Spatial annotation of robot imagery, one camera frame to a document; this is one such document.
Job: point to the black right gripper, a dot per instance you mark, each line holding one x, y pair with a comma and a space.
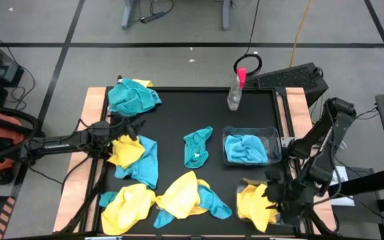
295, 200

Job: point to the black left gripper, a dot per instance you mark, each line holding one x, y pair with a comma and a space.
122, 123

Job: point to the teal microfiber towel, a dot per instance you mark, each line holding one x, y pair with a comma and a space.
195, 150
128, 98
107, 199

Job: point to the light blue microfiber towel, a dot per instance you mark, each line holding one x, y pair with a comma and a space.
245, 150
215, 205
147, 166

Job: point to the clear plastic basket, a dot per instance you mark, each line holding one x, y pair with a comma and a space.
272, 131
240, 181

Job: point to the yellow fluffy microfiber towel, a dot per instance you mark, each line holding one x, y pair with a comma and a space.
204, 185

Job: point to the yellow waffle microfiber towel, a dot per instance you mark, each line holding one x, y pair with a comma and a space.
178, 196

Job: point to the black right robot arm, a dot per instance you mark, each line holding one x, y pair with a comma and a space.
337, 133

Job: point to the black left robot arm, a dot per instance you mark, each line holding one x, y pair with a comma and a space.
58, 145

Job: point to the black clamp knob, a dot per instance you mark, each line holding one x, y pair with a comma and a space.
120, 79

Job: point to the white paper sheet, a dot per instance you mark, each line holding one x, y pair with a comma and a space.
343, 201

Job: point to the black desk crossbar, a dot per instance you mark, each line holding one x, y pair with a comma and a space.
372, 181

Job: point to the clear spray bottle red trigger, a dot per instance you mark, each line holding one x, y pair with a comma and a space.
234, 98

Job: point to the grey desk leg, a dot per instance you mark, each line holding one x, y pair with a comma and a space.
127, 16
225, 16

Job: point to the black power strip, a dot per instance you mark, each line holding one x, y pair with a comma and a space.
152, 17

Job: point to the black computer case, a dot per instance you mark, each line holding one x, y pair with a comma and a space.
288, 78

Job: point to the orange vacuum cleaner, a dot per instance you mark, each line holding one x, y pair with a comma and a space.
8, 131

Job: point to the grey metal bracket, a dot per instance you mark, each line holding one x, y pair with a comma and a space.
287, 141

